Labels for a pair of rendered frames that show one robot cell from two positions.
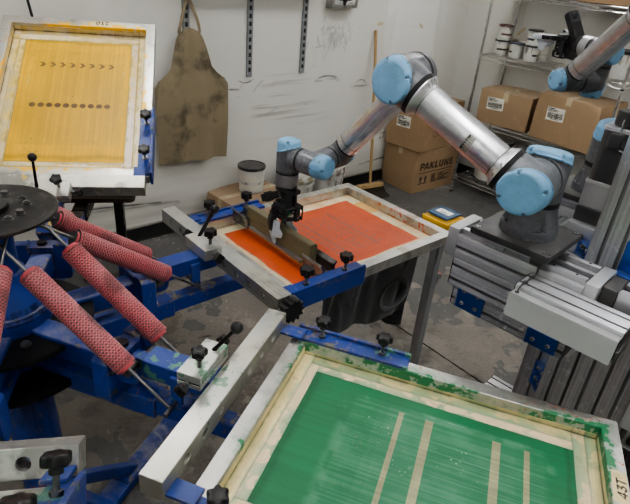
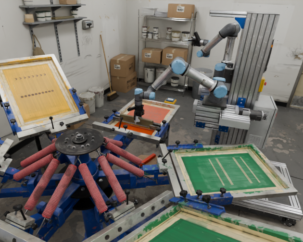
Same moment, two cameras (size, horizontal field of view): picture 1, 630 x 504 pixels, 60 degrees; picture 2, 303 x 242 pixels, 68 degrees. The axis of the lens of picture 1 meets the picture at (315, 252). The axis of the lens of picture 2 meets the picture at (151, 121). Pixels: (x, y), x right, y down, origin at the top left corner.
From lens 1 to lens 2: 92 cm
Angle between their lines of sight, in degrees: 23
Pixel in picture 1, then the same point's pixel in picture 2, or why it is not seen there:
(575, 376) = (229, 136)
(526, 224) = (217, 99)
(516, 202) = (220, 94)
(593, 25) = (172, 24)
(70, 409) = not seen: hidden behind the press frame
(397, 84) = (181, 68)
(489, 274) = (207, 115)
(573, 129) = not seen: hidden behind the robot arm
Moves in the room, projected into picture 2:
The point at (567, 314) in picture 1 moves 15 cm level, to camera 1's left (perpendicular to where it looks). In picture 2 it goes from (235, 120) to (222, 123)
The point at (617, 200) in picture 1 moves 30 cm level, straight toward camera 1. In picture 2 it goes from (233, 87) to (242, 100)
